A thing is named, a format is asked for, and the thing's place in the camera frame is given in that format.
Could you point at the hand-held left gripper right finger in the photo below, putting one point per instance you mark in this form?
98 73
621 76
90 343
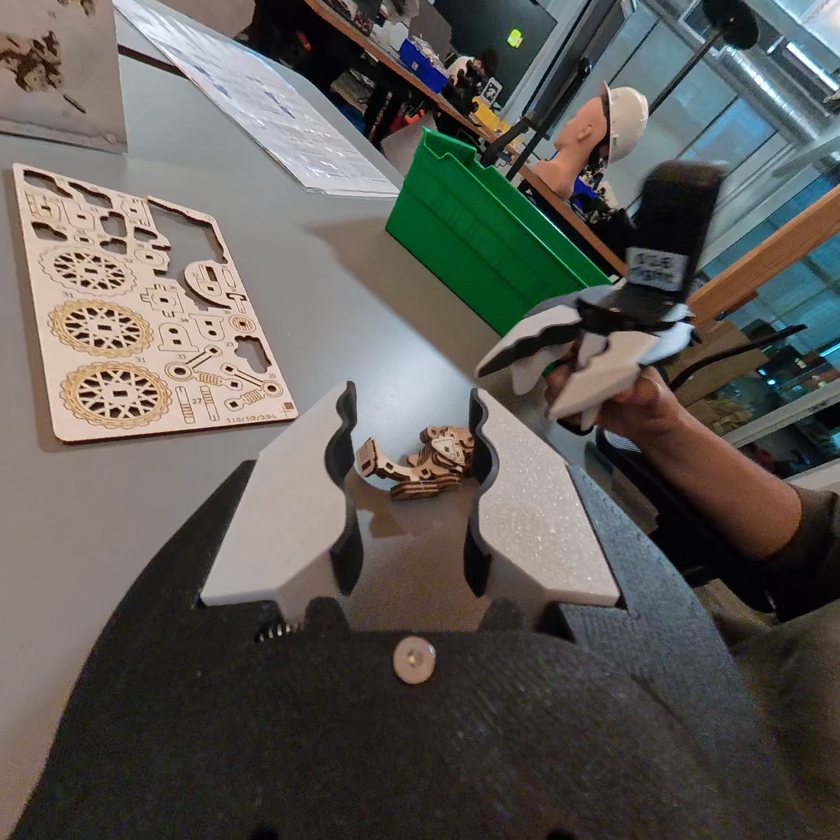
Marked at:
544 525

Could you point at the wooden puzzle model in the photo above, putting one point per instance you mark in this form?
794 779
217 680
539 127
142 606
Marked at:
426 466

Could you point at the mannequin head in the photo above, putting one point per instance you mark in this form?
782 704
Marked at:
574 141

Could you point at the wooden puzzle sheet with gears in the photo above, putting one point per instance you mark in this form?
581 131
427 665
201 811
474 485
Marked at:
269 410

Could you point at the small blue crate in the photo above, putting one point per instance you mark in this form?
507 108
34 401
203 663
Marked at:
420 56

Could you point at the person's right hand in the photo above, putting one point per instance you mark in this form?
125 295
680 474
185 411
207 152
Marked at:
636 410

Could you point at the white hard hat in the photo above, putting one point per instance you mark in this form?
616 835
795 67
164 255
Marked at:
627 115

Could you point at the grey desk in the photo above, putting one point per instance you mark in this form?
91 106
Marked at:
394 328

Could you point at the black round lamp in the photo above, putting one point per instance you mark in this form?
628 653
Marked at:
732 19

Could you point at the person's right forearm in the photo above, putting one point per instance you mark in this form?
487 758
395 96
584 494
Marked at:
728 479

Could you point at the white printed instruction board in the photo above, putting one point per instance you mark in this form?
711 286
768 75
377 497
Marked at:
79 65

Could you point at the dark monitor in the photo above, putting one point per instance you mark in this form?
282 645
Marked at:
485 26

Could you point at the laminated paper sheet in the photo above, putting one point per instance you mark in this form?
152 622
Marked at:
262 98

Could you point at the wooden beam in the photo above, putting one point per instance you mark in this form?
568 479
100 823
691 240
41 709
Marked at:
768 262

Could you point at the green plastic bin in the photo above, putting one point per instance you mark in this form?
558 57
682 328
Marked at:
472 243

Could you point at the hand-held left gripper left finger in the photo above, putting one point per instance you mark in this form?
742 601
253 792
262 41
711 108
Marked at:
275 525

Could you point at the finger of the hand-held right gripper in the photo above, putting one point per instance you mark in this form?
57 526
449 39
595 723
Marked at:
531 331
604 380

